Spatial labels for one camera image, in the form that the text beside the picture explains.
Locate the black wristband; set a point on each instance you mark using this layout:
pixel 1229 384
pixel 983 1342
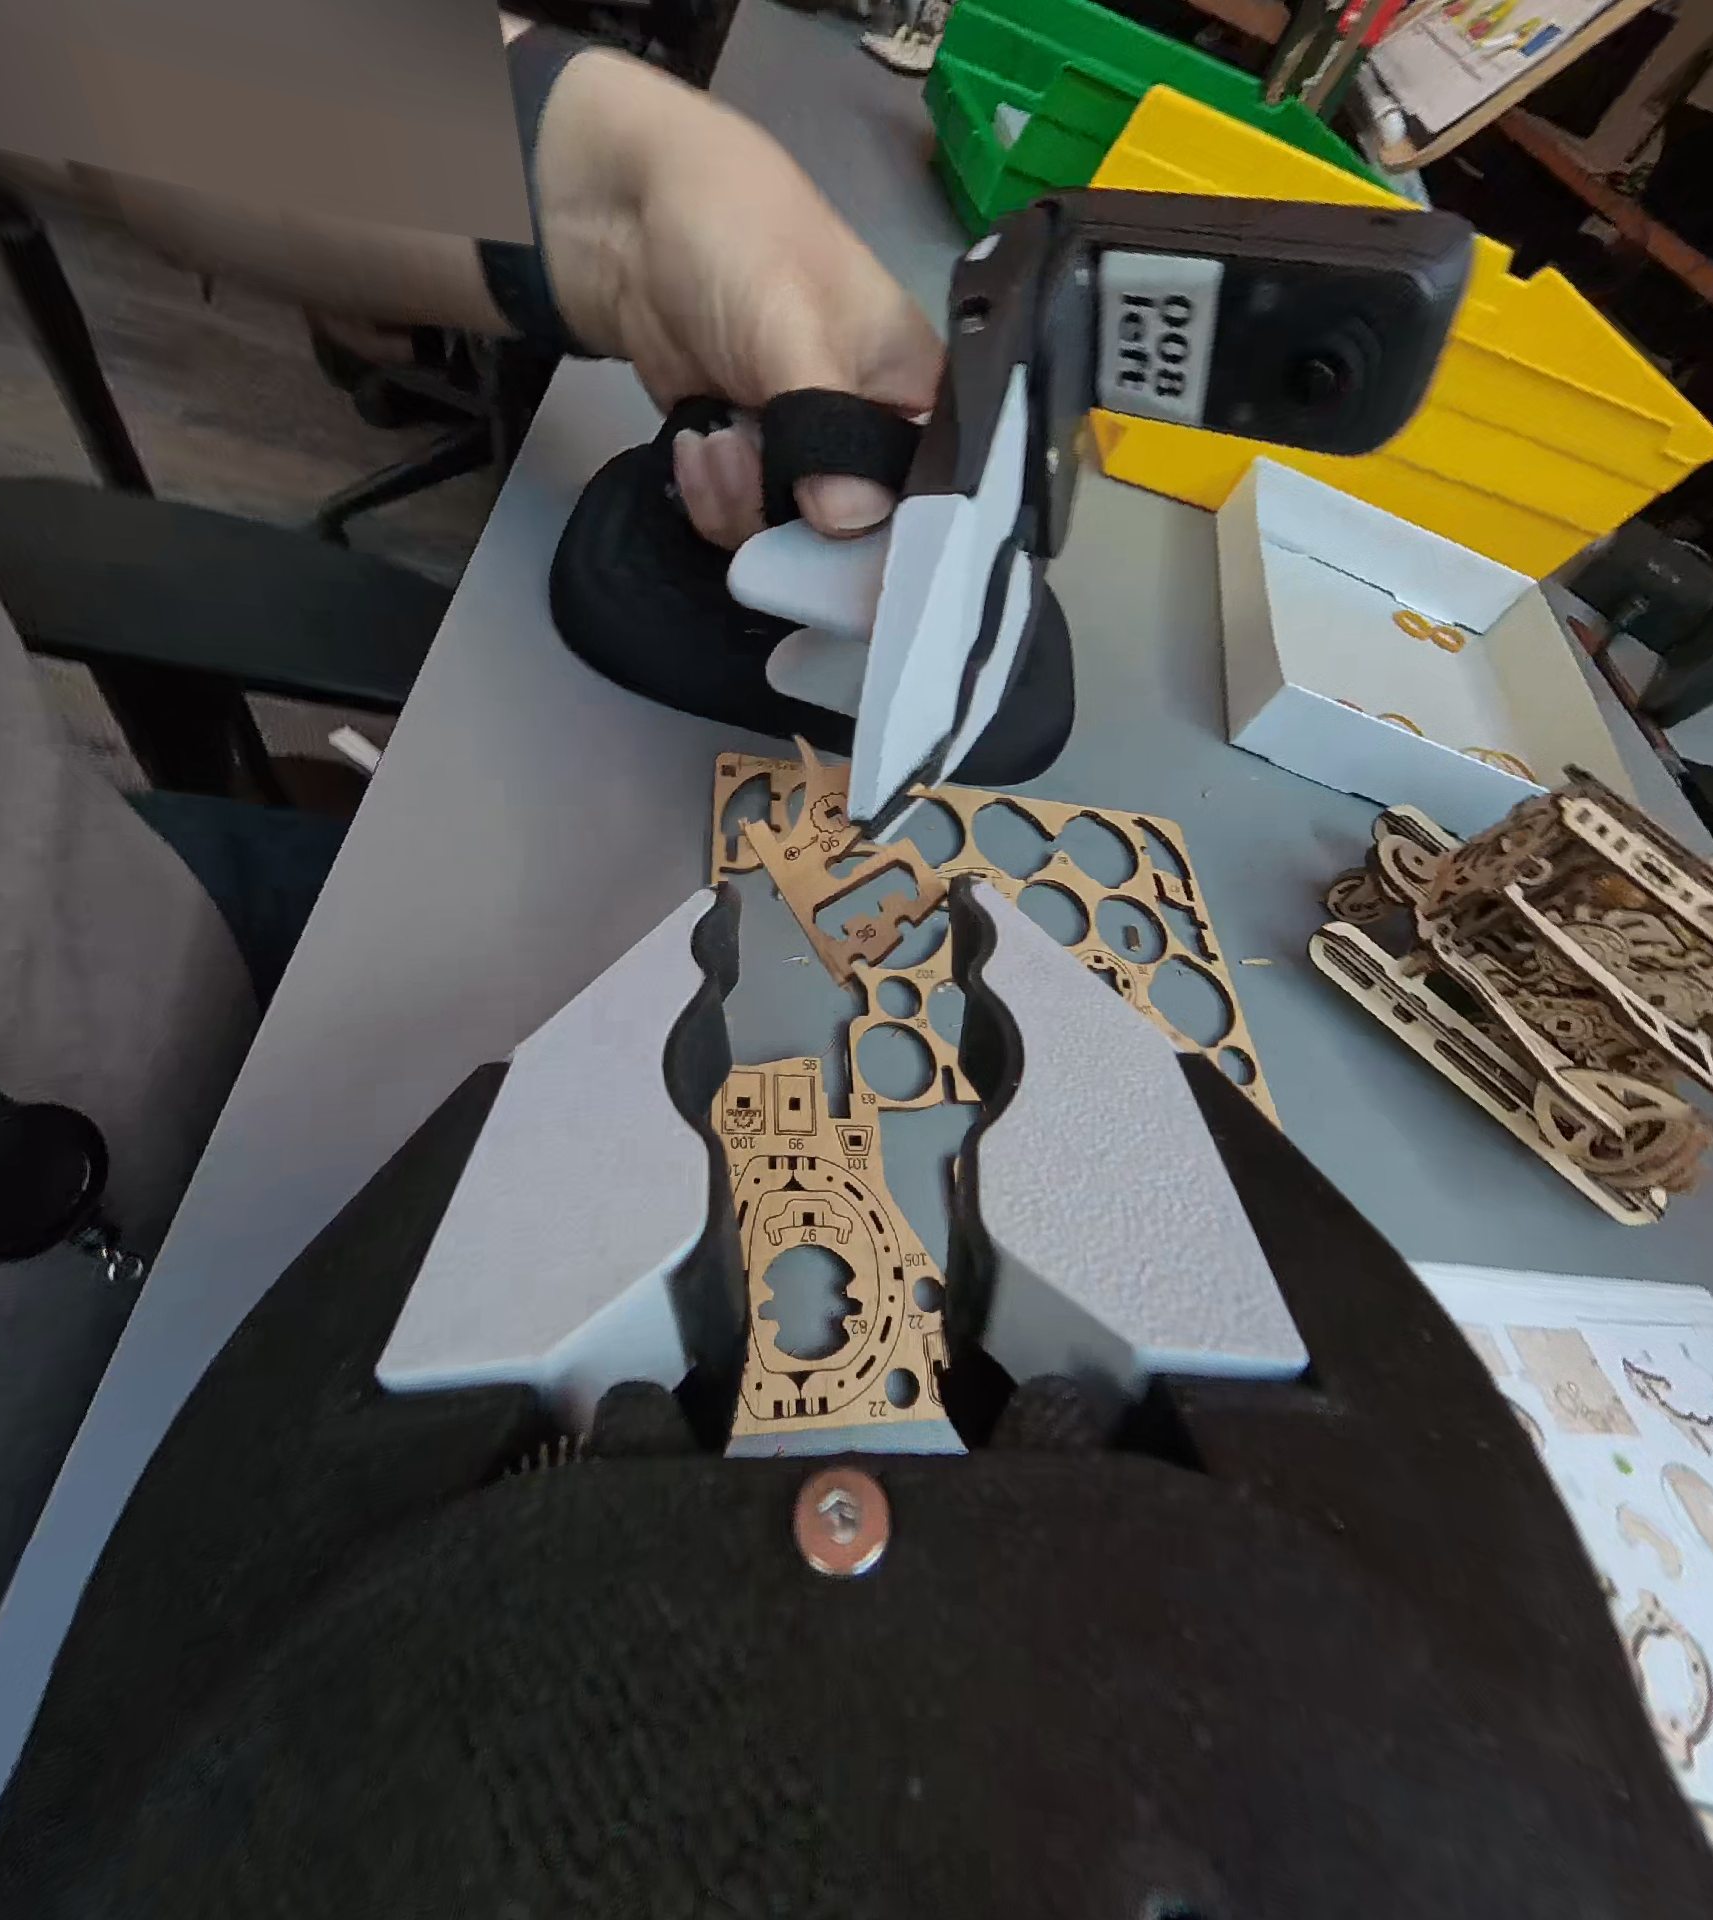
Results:
pixel 518 292

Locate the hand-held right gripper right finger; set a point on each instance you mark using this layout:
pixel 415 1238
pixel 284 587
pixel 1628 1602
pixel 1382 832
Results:
pixel 1128 1200

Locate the black fabric pad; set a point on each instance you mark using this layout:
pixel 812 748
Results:
pixel 645 646

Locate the yellow plastic bin stack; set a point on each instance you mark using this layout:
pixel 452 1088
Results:
pixel 1576 403

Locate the person's leg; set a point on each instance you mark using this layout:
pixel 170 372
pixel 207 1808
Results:
pixel 239 884

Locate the person's left forearm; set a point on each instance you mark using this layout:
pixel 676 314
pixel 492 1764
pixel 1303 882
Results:
pixel 376 285

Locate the white instruction poster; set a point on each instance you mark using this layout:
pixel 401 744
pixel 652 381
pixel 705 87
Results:
pixel 1471 59

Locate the green plastic bin stack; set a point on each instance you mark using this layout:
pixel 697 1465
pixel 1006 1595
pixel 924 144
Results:
pixel 1035 75

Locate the black chair armrest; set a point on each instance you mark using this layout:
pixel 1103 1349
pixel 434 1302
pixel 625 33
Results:
pixel 196 585

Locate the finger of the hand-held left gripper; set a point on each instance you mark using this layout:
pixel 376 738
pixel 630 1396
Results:
pixel 932 646
pixel 1031 614

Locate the wooden parts sheet oval cutout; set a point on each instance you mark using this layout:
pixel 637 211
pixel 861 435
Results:
pixel 775 1164

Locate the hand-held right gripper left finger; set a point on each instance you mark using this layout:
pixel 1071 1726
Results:
pixel 556 1200

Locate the wooden parts sheet round holes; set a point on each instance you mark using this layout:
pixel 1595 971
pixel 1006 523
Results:
pixel 752 787

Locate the white cardboard box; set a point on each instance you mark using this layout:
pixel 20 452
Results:
pixel 1304 720

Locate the open instruction booklet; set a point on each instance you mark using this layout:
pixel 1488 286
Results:
pixel 1622 1318

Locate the wooden submarine model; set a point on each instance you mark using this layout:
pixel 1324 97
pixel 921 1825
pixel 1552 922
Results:
pixel 1546 961

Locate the person's torso in shirt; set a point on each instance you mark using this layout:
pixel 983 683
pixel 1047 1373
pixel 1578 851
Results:
pixel 32 900

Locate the person's left hand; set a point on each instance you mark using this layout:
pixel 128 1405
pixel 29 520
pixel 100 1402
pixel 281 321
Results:
pixel 708 239

